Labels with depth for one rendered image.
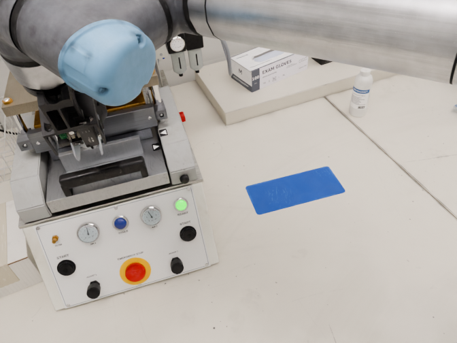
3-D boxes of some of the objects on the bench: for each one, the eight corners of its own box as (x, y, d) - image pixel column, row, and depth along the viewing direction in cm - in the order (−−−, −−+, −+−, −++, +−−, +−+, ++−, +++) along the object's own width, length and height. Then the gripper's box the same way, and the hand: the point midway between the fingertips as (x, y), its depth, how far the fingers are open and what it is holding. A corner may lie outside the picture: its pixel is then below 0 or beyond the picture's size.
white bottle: (352, 106, 121) (360, 63, 111) (368, 110, 119) (377, 67, 109) (346, 114, 118) (353, 71, 108) (362, 119, 116) (371, 75, 106)
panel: (65, 308, 78) (32, 225, 71) (210, 265, 82) (192, 184, 76) (63, 314, 76) (30, 230, 70) (212, 270, 81) (193, 188, 74)
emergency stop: (128, 280, 79) (122, 263, 78) (147, 275, 80) (142, 258, 79) (128, 284, 78) (122, 267, 77) (147, 279, 79) (143, 262, 77)
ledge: (195, 79, 138) (194, 68, 135) (392, 28, 157) (394, 17, 154) (226, 125, 118) (225, 113, 115) (448, 60, 137) (452, 47, 134)
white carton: (230, 77, 129) (228, 56, 124) (284, 55, 137) (285, 35, 132) (251, 92, 122) (251, 71, 117) (307, 69, 130) (309, 47, 125)
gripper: (12, 109, 44) (71, 187, 63) (92, 92, 46) (126, 172, 65) (6, 54, 48) (64, 143, 67) (81, 39, 49) (116, 131, 68)
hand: (90, 139), depth 66 cm, fingers closed
